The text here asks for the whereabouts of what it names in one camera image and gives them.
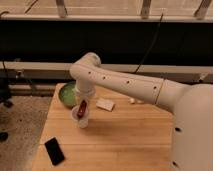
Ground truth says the white ceramic cup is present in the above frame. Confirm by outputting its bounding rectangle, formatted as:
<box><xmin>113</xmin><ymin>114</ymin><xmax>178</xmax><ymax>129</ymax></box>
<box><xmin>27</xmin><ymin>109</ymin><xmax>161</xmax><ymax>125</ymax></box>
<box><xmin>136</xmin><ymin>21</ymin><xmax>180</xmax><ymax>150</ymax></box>
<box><xmin>71</xmin><ymin>106</ymin><xmax>89</xmax><ymax>128</ymax></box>

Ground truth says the white sponge block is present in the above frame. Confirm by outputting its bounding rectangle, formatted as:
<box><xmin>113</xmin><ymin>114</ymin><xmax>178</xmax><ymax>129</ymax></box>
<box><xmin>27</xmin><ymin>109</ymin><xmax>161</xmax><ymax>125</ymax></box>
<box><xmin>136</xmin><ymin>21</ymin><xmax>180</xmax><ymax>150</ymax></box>
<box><xmin>96</xmin><ymin>98</ymin><xmax>115</xmax><ymax>111</ymax></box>

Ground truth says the small white object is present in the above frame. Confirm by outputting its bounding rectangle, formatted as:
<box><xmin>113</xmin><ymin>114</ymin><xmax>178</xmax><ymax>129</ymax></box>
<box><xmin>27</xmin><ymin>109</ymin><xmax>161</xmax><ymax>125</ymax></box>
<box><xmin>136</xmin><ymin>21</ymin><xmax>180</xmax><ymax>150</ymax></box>
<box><xmin>130</xmin><ymin>98</ymin><xmax>144</xmax><ymax>104</ymax></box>

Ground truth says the black chair base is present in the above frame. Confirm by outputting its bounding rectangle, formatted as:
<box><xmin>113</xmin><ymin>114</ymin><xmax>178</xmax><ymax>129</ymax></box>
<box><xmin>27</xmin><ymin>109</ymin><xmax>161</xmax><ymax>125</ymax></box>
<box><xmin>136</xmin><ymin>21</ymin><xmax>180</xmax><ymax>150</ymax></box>
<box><xmin>0</xmin><ymin>79</ymin><xmax>13</xmax><ymax>142</ymax></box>

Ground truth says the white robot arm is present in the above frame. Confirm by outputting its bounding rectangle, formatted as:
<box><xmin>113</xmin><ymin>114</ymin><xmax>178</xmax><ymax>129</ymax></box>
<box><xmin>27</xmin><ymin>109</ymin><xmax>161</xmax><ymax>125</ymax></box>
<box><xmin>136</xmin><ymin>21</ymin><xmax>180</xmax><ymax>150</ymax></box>
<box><xmin>70</xmin><ymin>52</ymin><xmax>213</xmax><ymax>171</ymax></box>

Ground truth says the green bowl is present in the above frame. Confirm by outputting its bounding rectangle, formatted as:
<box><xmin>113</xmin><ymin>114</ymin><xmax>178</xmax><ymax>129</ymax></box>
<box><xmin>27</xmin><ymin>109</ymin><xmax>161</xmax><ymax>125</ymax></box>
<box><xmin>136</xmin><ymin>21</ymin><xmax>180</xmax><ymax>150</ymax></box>
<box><xmin>58</xmin><ymin>83</ymin><xmax>77</xmax><ymax>108</ymax></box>

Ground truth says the black smartphone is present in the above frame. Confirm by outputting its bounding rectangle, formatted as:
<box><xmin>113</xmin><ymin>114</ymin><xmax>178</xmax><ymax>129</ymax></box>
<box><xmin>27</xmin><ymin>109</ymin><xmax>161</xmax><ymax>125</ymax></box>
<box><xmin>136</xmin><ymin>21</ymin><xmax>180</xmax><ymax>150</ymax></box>
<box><xmin>44</xmin><ymin>137</ymin><xmax>65</xmax><ymax>166</ymax></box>

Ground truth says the black cable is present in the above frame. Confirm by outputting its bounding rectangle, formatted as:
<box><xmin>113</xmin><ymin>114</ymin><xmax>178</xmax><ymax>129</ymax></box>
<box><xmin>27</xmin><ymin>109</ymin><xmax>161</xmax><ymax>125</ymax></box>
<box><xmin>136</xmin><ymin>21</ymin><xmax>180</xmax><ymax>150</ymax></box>
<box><xmin>132</xmin><ymin>13</ymin><xmax>164</xmax><ymax>75</ymax></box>

